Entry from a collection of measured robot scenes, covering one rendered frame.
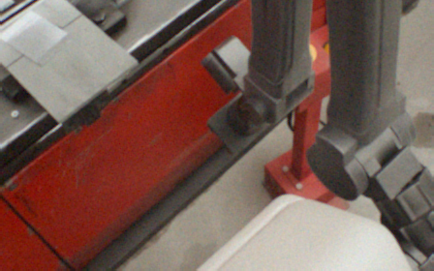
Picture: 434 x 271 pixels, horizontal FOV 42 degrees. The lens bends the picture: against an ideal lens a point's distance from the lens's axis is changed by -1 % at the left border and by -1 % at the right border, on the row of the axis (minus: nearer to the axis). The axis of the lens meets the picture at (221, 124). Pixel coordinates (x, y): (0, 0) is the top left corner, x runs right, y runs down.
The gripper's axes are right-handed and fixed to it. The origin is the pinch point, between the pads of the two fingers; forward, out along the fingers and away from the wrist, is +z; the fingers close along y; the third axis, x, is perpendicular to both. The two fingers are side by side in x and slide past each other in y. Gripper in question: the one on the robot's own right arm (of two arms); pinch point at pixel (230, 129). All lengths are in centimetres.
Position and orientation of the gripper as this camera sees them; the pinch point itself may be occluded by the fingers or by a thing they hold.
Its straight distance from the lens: 93.8
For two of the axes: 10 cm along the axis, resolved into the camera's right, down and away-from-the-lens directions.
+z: -2.4, 2.0, 9.5
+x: 6.3, 7.7, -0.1
